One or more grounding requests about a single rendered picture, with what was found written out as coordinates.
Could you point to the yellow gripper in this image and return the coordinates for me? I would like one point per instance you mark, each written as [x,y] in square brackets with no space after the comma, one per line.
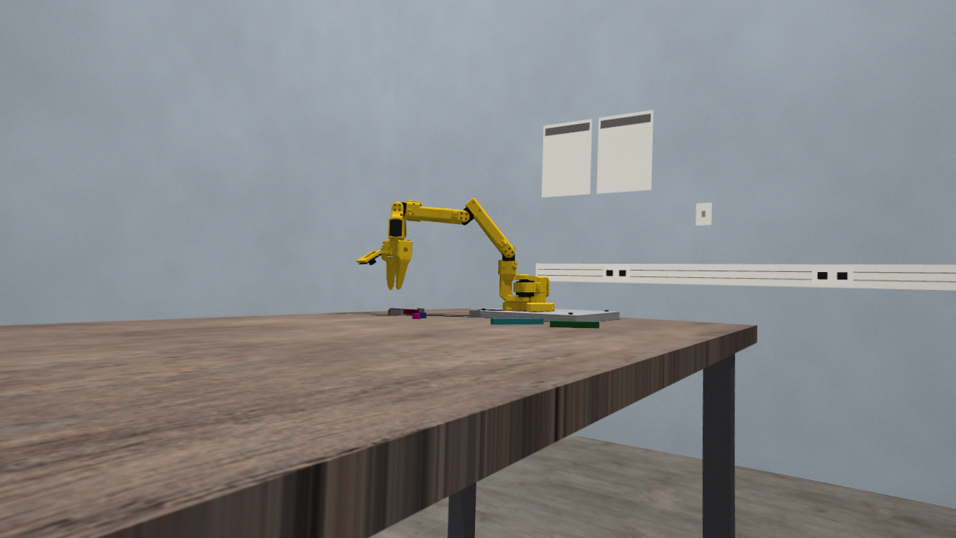
[394,265]

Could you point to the turquoise rod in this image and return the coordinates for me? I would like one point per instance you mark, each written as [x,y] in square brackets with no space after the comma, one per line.
[496,321]

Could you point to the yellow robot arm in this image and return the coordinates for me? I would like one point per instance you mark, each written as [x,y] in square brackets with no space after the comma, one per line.
[526,287]

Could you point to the green rod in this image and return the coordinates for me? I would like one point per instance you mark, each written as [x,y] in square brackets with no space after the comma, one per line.
[574,324]

